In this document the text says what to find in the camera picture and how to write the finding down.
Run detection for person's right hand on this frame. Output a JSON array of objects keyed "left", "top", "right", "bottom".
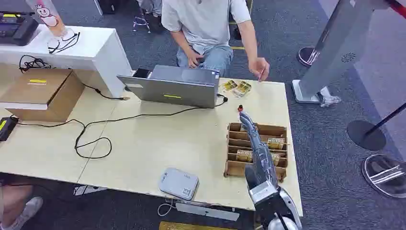
[{"left": 187, "top": 50, "right": 205, "bottom": 69}]

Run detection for person's left hand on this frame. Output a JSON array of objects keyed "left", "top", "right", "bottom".
[{"left": 248, "top": 57, "right": 271, "bottom": 82}]

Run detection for grey laptop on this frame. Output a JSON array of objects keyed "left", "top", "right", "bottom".
[{"left": 116, "top": 65, "right": 220, "bottom": 109}]

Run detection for person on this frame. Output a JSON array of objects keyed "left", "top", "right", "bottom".
[
  {"left": 0, "top": 185, "right": 44, "bottom": 230},
  {"left": 161, "top": 0, "right": 271, "bottom": 82}
]

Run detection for chrome stanchion base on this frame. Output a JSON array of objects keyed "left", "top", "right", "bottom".
[
  {"left": 297, "top": 46, "right": 321, "bottom": 68},
  {"left": 361, "top": 154, "right": 406, "bottom": 199}
]

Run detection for black phone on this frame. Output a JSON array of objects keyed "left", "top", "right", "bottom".
[{"left": 132, "top": 68, "right": 152, "bottom": 80}]

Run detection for clear plastic wrap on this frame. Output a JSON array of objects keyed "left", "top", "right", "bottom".
[{"left": 319, "top": 86, "right": 342, "bottom": 108}]

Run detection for white kiosk stand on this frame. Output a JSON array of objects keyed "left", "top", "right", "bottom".
[{"left": 292, "top": 0, "right": 390, "bottom": 104}]

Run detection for white cabinet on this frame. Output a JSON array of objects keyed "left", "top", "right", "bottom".
[{"left": 0, "top": 24, "right": 133, "bottom": 98}]

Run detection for wooden card box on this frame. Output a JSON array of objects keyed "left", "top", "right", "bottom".
[{"left": 224, "top": 122, "right": 289, "bottom": 183}]

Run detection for black stanchion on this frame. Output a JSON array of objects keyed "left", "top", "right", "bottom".
[{"left": 346, "top": 102, "right": 406, "bottom": 151}]

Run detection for black glasses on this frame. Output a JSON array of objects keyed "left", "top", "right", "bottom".
[{"left": 47, "top": 32, "right": 81, "bottom": 54}]

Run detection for cartoon print drink cup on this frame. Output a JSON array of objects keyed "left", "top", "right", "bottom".
[{"left": 25, "top": 0, "right": 77, "bottom": 40}]

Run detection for red barrier belt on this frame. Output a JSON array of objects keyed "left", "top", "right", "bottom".
[{"left": 387, "top": 0, "right": 406, "bottom": 19}]

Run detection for white power strip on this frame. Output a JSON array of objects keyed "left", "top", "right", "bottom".
[{"left": 175, "top": 202, "right": 240, "bottom": 222}]

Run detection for brown cardboard box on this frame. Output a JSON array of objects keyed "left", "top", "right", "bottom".
[{"left": 0, "top": 69, "right": 85, "bottom": 123}]

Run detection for yellow wooden board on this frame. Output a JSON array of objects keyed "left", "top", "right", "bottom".
[{"left": 158, "top": 221, "right": 236, "bottom": 230}]

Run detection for black controller case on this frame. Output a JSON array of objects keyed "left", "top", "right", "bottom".
[{"left": 0, "top": 11, "right": 39, "bottom": 46}]

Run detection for chrome chair frame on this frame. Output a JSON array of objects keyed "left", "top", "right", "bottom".
[{"left": 132, "top": 12, "right": 152, "bottom": 34}]

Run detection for short black cable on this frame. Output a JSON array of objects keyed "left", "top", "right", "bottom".
[{"left": 83, "top": 83, "right": 130, "bottom": 101}]

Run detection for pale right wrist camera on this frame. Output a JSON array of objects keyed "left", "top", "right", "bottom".
[{"left": 248, "top": 181, "right": 281, "bottom": 206}]

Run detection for long black cable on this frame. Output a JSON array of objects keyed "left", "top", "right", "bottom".
[{"left": 11, "top": 93, "right": 229, "bottom": 160}]

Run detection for white cable loop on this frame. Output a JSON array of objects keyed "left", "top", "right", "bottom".
[{"left": 158, "top": 199, "right": 177, "bottom": 218}]

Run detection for coiled black cable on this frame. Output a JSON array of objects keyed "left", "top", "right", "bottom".
[{"left": 19, "top": 55, "right": 52, "bottom": 74}]

